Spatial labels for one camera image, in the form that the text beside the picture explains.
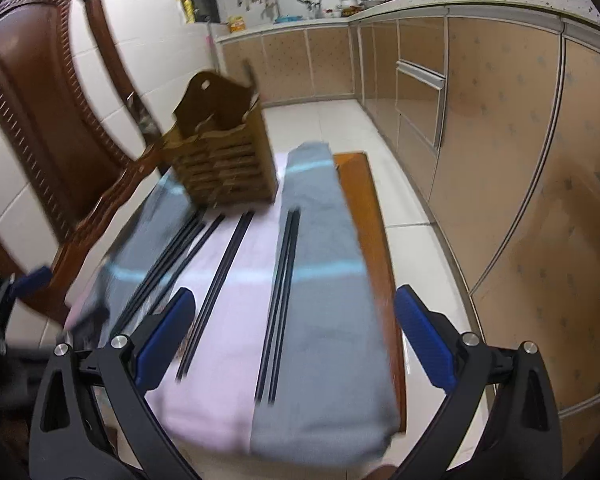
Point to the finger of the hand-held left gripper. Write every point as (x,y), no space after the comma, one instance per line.
(32,281)

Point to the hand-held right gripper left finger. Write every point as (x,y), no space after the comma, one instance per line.
(165,340)

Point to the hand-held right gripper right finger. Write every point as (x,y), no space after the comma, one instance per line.
(425,340)

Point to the wooden slatted utensil holder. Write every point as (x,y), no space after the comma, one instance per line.
(220,170)

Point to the grey and pink patchwork cloth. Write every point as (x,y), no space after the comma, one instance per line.
(230,360)

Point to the carved brown wooden chair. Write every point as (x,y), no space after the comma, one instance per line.
(35,110)

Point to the beige kitchen cabinet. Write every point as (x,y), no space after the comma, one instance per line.
(505,110)

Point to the yellow bottle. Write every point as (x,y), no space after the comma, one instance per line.
(188,9)

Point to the yellow packet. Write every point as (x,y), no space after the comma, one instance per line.
(236,24)

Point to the white pot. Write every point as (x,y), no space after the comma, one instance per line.
(347,2)

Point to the metal sink faucet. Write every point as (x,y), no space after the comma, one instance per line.
(311,6)

